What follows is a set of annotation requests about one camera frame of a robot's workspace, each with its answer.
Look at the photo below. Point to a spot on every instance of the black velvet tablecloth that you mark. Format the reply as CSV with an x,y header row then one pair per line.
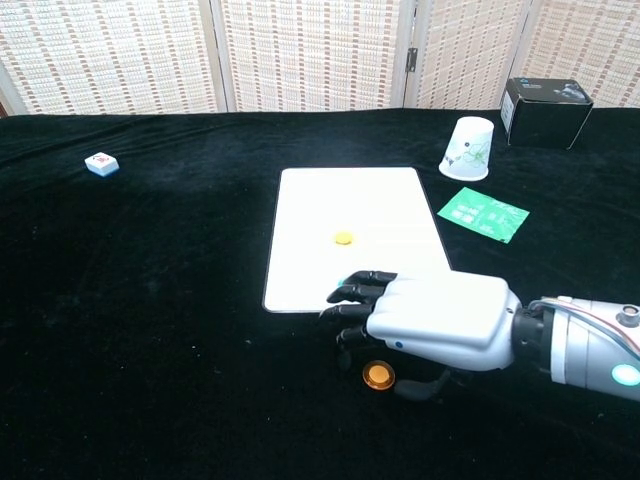
x,y
150,300

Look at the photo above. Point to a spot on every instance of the white mahjong tile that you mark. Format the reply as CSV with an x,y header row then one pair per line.
x,y
102,164

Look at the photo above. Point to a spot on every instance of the black screen hinge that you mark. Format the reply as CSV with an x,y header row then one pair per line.
x,y
411,57

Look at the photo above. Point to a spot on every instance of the white rectangular board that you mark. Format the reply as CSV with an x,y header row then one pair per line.
x,y
350,210

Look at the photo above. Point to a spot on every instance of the black cardboard box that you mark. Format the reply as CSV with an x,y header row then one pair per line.
x,y
545,117

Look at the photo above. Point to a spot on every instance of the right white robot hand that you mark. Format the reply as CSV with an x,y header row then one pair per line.
x,y
445,320

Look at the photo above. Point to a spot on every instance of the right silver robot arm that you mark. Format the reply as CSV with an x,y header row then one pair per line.
x,y
585,345

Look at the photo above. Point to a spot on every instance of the green foil packet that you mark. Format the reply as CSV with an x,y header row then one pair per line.
x,y
482,214

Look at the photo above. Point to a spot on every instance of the bamboo folding screen panel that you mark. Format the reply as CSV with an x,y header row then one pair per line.
x,y
465,50
110,55
310,55
585,35

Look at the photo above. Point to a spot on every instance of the orange chip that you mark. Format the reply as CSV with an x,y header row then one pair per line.
x,y
343,238
378,376

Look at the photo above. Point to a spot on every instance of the white paper cup upside down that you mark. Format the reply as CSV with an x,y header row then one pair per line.
x,y
467,149

